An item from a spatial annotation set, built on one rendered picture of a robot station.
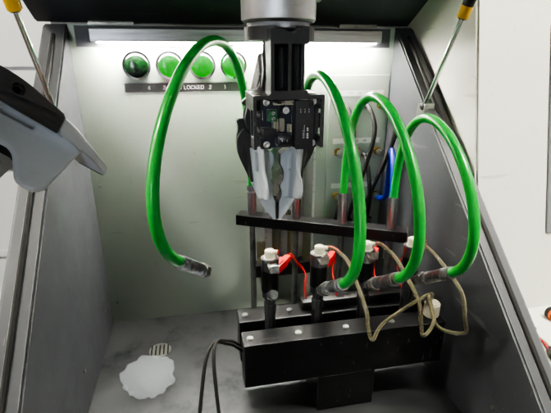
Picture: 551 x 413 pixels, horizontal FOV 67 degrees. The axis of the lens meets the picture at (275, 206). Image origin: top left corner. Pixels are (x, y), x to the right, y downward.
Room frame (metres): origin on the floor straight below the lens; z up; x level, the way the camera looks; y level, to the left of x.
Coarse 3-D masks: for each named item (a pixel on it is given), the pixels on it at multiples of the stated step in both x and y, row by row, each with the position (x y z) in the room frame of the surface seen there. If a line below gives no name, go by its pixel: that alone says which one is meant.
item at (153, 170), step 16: (192, 48) 0.54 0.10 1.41; (224, 48) 0.65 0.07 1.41; (192, 64) 0.52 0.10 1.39; (240, 64) 0.71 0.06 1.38; (176, 80) 0.49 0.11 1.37; (240, 80) 0.73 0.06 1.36; (176, 96) 0.47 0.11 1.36; (240, 96) 0.75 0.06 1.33; (160, 112) 0.45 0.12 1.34; (160, 128) 0.44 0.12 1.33; (160, 144) 0.43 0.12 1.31; (160, 160) 0.43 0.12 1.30; (160, 224) 0.41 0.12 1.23; (160, 240) 0.41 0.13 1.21; (176, 256) 0.44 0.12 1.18
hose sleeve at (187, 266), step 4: (184, 256) 0.47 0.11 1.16; (184, 260) 0.46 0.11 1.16; (188, 260) 0.47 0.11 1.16; (192, 260) 0.48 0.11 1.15; (184, 264) 0.46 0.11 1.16; (188, 264) 0.47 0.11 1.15; (192, 264) 0.48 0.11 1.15; (196, 264) 0.49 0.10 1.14; (200, 264) 0.51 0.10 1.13; (204, 264) 0.53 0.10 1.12; (176, 268) 0.46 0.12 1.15; (180, 268) 0.46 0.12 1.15; (184, 268) 0.46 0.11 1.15; (188, 268) 0.47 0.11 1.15; (192, 268) 0.48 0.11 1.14; (196, 268) 0.49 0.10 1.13; (200, 268) 0.50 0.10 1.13; (204, 268) 0.51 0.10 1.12; (192, 272) 0.49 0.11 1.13; (196, 272) 0.50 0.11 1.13; (200, 272) 0.50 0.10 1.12; (204, 272) 0.52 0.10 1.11
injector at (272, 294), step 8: (264, 264) 0.57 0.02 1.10; (264, 272) 0.57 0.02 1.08; (264, 280) 0.57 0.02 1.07; (272, 280) 0.57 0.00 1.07; (264, 288) 0.57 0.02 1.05; (272, 288) 0.57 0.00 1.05; (264, 296) 0.58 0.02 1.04; (272, 296) 0.55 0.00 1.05; (264, 304) 0.58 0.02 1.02; (272, 304) 0.58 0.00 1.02; (272, 312) 0.58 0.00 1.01; (272, 320) 0.58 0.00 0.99; (272, 328) 0.58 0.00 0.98
